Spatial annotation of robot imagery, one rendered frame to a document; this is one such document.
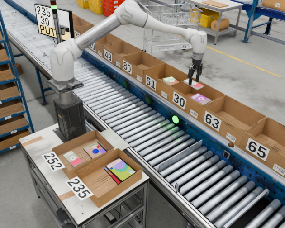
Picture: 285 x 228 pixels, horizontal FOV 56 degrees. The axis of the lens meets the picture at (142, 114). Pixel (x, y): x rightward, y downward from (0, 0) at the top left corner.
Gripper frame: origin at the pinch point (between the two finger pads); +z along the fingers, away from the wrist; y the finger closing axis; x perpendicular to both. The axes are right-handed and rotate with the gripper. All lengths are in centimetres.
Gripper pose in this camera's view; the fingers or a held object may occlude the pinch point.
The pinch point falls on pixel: (193, 80)
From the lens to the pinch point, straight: 232.0
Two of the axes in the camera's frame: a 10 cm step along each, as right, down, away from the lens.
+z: -0.3, 8.1, 5.9
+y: -7.9, 3.4, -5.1
